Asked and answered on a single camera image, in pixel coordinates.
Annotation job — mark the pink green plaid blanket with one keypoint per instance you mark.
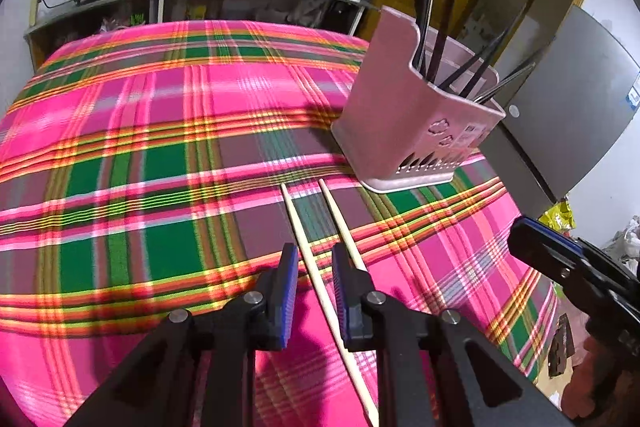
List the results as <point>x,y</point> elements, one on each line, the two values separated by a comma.
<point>150,132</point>

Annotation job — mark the yellow plastic bag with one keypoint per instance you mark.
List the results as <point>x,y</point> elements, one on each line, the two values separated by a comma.
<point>560,217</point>

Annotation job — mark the grey refrigerator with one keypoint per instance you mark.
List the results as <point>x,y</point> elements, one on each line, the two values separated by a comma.
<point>575,97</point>

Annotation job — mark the framed picture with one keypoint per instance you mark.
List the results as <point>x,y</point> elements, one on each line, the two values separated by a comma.
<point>500,12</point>

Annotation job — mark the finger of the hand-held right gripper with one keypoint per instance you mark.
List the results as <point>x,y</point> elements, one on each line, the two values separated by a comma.
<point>540,257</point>
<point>555,237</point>

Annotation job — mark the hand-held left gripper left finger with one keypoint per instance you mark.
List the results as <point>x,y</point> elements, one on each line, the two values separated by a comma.
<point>286,297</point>

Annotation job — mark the pink plastic utensil holder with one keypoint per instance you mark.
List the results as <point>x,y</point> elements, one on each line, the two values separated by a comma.
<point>380,107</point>

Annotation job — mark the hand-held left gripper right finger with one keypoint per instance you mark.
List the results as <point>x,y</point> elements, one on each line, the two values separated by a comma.
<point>341,297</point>

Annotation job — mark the person's right hand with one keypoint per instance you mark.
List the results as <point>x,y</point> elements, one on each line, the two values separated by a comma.
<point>595,382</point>

